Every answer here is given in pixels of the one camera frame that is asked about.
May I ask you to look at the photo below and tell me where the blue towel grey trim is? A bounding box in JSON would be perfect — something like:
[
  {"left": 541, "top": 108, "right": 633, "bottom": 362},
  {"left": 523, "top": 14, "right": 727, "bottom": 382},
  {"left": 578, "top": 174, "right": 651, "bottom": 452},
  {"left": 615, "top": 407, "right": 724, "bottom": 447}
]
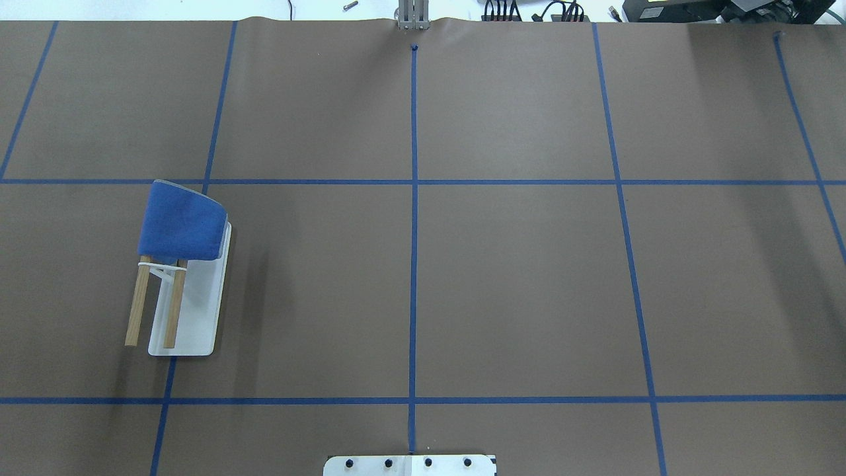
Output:
[{"left": 137, "top": 180, "right": 229, "bottom": 264}]

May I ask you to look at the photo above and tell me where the white towel rack base tray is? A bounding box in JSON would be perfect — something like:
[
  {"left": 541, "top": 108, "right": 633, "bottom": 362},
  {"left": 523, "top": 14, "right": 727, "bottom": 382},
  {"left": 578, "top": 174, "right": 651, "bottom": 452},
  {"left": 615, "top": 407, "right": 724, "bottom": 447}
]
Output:
[{"left": 147, "top": 222, "right": 232, "bottom": 357}]

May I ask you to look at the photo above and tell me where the black cable bundle left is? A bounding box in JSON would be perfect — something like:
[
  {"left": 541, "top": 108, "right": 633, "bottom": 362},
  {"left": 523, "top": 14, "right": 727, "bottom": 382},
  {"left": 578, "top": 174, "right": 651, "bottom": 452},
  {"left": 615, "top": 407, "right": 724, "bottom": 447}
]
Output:
[{"left": 482, "top": 0, "right": 522, "bottom": 22}]

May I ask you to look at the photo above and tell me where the wooden rack bar outer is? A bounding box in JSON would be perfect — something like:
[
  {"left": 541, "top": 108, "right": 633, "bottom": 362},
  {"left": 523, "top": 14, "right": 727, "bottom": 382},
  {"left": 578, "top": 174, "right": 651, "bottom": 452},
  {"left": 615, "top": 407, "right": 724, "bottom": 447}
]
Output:
[{"left": 124, "top": 255, "right": 152, "bottom": 346}]

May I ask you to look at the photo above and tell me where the brown table mat blue grid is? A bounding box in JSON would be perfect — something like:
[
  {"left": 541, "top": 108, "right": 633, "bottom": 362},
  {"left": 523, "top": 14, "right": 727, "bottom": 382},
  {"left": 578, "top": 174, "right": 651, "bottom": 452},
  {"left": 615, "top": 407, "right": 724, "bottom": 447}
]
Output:
[{"left": 2, "top": 18, "right": 844, "bottom": 475}]

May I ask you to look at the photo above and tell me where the black cable bundle right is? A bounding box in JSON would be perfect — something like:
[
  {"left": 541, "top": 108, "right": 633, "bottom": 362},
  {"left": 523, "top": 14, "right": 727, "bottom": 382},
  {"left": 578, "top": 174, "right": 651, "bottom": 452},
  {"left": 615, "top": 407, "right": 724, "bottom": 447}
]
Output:
[{"left": 531, "top": 0, "right": 591, "bottom": 24}]

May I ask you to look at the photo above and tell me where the wooden rack bar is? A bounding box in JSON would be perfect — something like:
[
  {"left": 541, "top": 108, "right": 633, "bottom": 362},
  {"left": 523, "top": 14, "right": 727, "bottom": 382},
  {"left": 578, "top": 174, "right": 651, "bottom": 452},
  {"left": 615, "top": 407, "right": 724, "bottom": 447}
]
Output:
[
  {"left": 163, "top": 259, "right": 188, "bottom": 349},
  {"left": 124, "top": 255, "right": 152, "bottom": 346}
]

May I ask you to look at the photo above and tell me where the black cable bundle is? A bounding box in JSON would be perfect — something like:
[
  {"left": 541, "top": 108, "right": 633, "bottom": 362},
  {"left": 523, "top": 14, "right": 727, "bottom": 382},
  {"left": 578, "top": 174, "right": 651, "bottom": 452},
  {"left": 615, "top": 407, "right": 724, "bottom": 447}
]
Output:
[
  {"left": 482, "top": 0, "right": 522, "bottom": 22},
  {"left": 531, "top": 0, "right": 591, "bottom": 24}
]

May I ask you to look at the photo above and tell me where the wooden rack bar inner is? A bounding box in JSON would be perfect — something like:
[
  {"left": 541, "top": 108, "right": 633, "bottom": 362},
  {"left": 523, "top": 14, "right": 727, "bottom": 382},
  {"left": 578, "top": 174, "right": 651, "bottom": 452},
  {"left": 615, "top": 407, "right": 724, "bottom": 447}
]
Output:
[{"left": 163, "top": 259, "right": 188, "bottom": 349}]

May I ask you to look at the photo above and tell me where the grey aluminium frame post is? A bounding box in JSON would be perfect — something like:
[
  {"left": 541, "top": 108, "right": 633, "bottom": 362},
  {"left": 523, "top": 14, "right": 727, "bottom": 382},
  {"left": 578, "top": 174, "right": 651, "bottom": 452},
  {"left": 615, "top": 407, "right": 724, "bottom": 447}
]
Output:
[{"left": 395, "top": 0, "right": 431, "bottom": 31}]

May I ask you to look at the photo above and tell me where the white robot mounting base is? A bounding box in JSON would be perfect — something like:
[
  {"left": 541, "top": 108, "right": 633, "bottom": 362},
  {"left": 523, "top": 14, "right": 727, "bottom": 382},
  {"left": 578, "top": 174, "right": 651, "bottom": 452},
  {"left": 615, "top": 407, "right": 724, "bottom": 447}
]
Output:
[{"left": 323, "top": 454, "right": 498, "bottom": 475}]

